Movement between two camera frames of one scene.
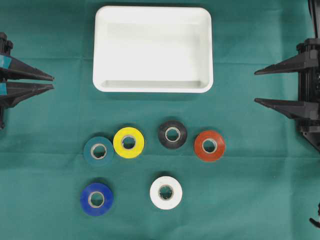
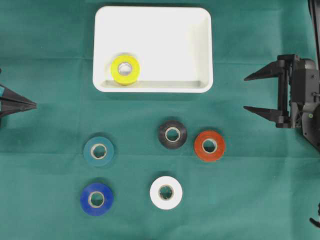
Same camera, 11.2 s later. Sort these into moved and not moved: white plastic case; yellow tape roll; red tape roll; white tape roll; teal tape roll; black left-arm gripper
Moved: black left-arm gripper; yellow tape roll
Not moved: teal tape roll; white tape roll; white plastic case; red tape roll
